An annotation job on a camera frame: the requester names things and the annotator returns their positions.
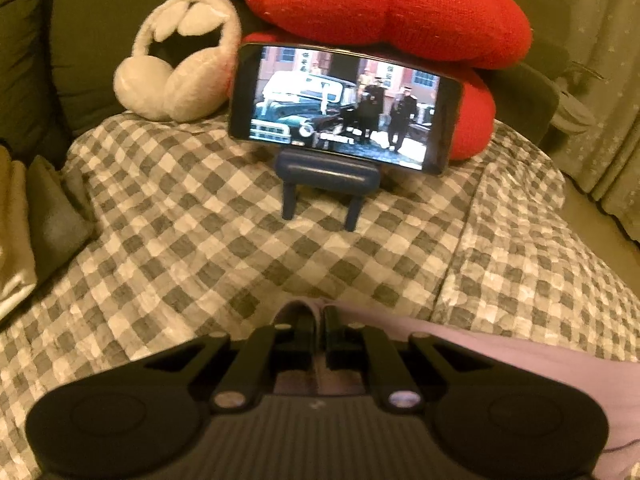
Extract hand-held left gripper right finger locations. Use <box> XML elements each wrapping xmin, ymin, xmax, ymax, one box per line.
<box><xmin>322</xmin><ymin>305</ymin><xmax>497</xmax><ymax>413</ymax></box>

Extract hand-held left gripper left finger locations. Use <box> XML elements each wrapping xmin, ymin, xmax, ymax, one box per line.
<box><xmin>142</xmin><ymin>304</ymin><xmax>318</xmax><ymax>410</ymax></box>

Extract lavender pants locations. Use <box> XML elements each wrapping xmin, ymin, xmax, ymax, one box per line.
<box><xmin>272</xmin><ymin>299</ymin><xmax>640</xmax><ymax>480</ymax></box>

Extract grey white checkered blanket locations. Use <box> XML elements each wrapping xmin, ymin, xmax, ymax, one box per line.
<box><xmin>0</xmin><ymin>112</ymin><xmax>640</xmax><ymax>480</ymax></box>

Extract blue phone stand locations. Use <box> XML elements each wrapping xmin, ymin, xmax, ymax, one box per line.
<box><xmin>272</xmin><ymin>150</ymin><xmax>383</xmax><ymax>233</ymax></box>

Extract black smartphone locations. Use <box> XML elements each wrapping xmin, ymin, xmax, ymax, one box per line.
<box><xmin>227</xmin><ymin>41</ymin><xmax>466</xmax><ymax>177</ymax></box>

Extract white fluffy earmuffs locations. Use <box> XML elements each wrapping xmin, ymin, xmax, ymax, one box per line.
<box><xmin>112</xmin><ymin>0</ymin><xmax>242</xmax><ymax>123</ymax></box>

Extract star patterned curtain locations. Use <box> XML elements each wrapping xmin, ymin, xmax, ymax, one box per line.
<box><xmin>485</xmin><ymin>0</ymin><xmax>640</xmax><ymax>238</ymax></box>

